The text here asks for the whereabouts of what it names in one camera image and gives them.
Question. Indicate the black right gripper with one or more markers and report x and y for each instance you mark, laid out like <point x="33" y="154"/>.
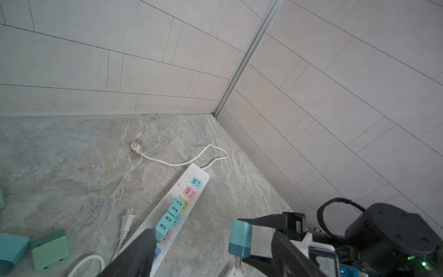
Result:
<point x="295" y="229"/>

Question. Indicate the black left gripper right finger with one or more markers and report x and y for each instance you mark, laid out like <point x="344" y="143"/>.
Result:
<point x="289" y="261"/>

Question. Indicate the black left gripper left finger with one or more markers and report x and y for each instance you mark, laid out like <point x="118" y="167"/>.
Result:
<point x="136" y="260"/>

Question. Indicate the teal charger cube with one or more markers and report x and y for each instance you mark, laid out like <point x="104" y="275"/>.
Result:
<point x="240" y="241"/>
<point x="176" y="207"/>
<point x="163" y="226"/>
<point x="13" y="248"/>

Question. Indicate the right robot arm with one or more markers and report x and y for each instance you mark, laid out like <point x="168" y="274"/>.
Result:
<point x="384" y="241"/>

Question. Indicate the white multicolour power strip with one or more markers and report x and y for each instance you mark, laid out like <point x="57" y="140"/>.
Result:
<point x="189" y="188"/>

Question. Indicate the white two-pin plug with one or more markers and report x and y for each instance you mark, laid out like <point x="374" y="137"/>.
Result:
<point x="127" y="221"/>

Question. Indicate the white charger block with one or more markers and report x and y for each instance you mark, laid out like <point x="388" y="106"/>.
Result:
<point x="234" y="272"/>

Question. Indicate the green charger cube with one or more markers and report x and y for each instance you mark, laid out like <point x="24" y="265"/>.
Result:
<point x="50" y="250"/>
<point x="2" y="199"/>

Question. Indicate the teal charger cube by greens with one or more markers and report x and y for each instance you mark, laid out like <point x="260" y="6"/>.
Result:
<point x="13" y="248"/>

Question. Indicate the green charger cube middle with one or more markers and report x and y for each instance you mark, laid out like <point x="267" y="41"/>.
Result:
<point x="2" y="199"/>

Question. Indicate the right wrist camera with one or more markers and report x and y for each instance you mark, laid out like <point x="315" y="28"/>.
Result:
<point x="322" y="255"/>

